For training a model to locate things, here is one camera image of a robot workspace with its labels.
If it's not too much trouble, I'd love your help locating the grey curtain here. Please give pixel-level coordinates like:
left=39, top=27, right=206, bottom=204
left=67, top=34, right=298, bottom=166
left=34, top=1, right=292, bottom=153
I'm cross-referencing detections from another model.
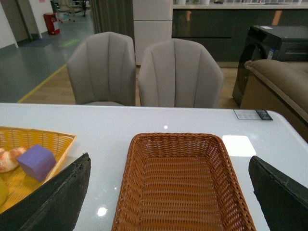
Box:
left=90, top=0, right=134, bottom=39

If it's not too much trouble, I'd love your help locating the left grey upholstered chair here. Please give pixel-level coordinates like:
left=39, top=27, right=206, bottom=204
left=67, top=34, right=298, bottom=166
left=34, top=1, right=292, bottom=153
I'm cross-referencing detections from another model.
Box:
left=67, top=32, right=136, bottom=106

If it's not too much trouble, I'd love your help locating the right grey upholstered chair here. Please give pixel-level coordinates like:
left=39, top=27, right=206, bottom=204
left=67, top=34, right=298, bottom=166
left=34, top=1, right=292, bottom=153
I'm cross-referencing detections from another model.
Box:
left=138, top=38, right=224, bottom=108

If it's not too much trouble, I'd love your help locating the purple foam cube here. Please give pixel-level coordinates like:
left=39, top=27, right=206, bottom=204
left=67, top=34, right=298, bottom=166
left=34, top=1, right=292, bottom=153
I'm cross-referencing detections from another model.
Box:
left=17, top=144, right=56, bottom=182

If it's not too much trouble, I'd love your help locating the beige sofa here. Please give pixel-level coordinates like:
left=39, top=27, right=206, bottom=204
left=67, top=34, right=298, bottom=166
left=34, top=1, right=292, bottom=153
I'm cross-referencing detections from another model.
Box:
left=240, top=59, right=308, bottom=141

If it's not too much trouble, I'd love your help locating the grey upholstered chair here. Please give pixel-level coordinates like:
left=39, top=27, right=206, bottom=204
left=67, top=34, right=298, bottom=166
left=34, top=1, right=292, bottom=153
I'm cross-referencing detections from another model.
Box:
left=67, top=32, right=136, bottom=106
left=138, top=38, right=224, bottom=108

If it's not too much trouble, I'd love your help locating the bread roll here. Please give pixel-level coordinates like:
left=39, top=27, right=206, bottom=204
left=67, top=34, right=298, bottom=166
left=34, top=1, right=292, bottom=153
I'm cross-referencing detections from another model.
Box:
left=0, top=146, right=27, bottom=173

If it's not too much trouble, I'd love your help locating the black washing machine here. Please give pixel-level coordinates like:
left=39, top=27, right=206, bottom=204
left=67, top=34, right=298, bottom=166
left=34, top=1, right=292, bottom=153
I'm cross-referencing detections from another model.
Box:
left=232, top=26, right=308, bottom=106

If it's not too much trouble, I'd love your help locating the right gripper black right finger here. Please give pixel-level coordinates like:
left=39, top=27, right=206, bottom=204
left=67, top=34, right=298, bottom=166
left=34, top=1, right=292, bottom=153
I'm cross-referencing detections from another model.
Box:
left=248, top=156, right=308, bottom=231

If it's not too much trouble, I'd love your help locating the white refrigerator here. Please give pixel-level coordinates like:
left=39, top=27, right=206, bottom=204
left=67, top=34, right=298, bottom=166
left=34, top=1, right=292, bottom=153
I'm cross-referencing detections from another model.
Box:
left=132, top=0, right=173, bottom=65

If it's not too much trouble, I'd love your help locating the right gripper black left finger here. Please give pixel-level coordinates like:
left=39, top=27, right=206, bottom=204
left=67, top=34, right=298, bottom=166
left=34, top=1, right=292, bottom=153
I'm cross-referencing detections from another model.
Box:
left=0, top=153, right=91, bottom=231

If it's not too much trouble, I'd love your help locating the dark kitchen counter cabinet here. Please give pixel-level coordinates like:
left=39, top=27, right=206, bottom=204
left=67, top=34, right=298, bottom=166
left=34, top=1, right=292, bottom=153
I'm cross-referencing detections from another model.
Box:
left=172, top=0, right=308, bottom=67

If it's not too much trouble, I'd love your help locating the yellow wicker basket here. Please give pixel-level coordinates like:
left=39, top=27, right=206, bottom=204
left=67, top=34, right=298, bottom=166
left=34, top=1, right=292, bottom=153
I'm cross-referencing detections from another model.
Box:
left=0, top=127, right=76, bottom=212

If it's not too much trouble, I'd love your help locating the distant office chair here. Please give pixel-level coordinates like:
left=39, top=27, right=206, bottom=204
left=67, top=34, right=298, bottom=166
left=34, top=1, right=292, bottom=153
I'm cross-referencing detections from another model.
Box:
left=57, top=0, right=76, bottom=23

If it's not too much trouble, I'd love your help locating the brown wicker basket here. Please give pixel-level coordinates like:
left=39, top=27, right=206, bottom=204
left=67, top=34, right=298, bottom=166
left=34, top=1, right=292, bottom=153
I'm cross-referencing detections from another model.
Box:
left=112, top=133, right=255, bottom=231

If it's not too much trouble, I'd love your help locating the black label sticker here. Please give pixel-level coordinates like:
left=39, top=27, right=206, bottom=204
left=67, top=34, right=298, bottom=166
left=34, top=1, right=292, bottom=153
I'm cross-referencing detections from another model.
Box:
left=233, top=109, right=273, bottom=121

